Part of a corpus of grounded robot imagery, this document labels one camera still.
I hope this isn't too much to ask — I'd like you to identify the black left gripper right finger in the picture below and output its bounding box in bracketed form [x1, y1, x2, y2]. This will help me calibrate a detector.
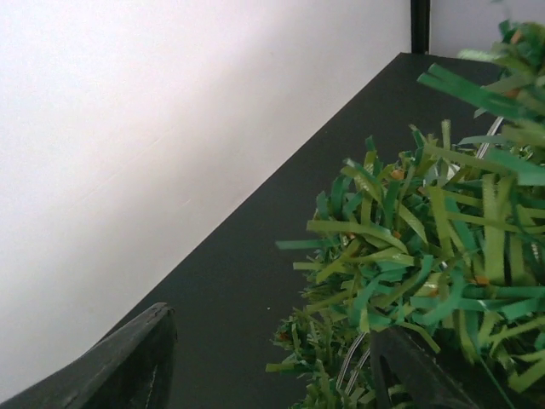
[370, 327, 478, 409]

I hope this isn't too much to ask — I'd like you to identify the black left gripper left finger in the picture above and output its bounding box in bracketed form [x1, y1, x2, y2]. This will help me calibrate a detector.
[1, 303, 177, 409]

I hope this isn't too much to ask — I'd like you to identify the small green christmas tree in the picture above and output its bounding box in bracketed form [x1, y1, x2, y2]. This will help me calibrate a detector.
[266, 20, 544, 408]

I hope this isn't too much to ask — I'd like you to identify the white bulb light string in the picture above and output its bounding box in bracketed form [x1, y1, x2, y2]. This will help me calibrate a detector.
[336, 117, 506, 397]

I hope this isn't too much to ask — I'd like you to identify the black frame post back right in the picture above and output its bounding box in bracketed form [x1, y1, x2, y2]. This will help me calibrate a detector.
[410, 0, 431, 55]

